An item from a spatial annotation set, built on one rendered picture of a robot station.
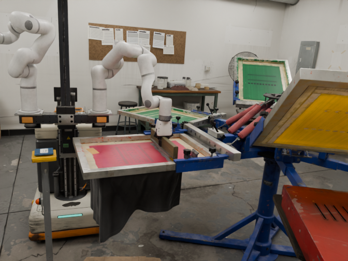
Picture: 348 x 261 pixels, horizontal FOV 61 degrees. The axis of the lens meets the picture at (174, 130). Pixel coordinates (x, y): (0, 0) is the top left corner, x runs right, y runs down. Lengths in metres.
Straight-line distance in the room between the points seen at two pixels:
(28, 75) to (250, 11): 5.41
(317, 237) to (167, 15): 5.28
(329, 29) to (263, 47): 1.38
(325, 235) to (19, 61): 1.73
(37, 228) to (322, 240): 2.15
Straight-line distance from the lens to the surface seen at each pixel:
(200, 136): 2.04
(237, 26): 6.61
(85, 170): 1.51
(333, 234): 1.01
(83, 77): 5.52
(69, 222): 2.63
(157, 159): 1.76
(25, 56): 1.94
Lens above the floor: 1.59
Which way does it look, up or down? 15 degrees down
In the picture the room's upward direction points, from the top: 4 degrees clockwise
